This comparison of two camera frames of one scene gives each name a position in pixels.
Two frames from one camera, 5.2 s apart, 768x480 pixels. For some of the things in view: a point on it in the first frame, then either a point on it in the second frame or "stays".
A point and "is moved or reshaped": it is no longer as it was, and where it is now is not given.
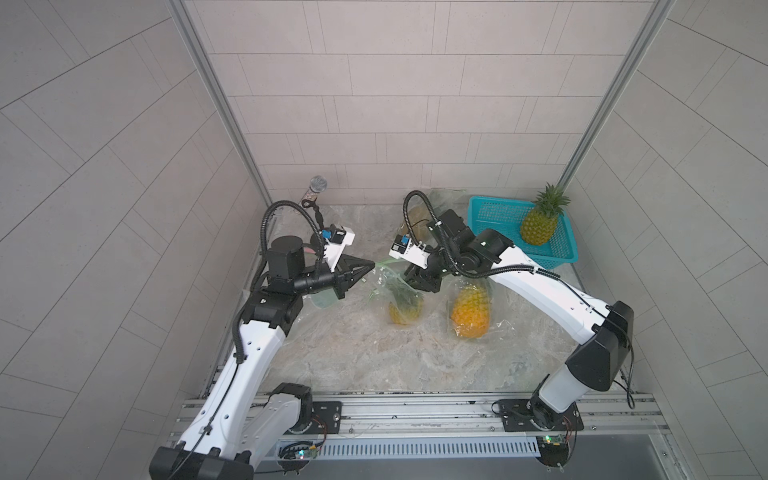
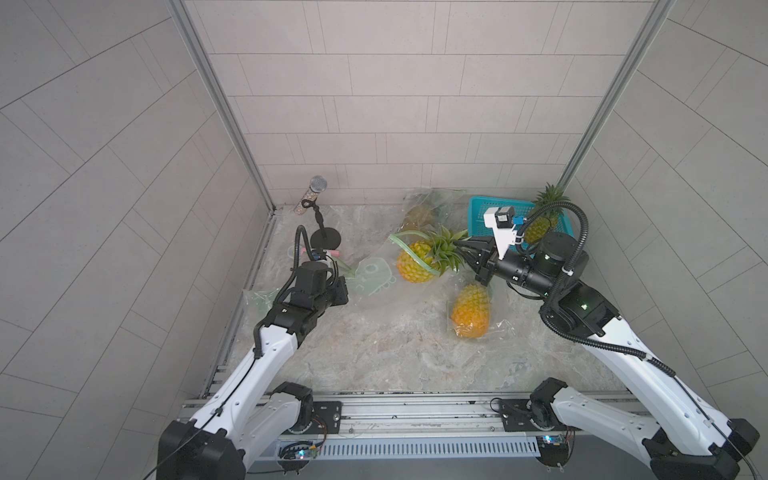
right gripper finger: x=413 y=273 → x=478 y=245
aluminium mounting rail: x=470 y=415 stays
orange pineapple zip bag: x=401 y=301 is moved or reshaped
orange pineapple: x=405 y=306 is moved or reshaped
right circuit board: x=554 y=451 stays
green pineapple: x=538 y=224 stays
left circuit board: x=295 y=456 stays
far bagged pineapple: x=417 y=224 stays
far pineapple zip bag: x=424 y=206 stays
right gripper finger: x=428 y=283 → x=479 y=262
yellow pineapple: x=471 y=311 stays
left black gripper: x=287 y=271 → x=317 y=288
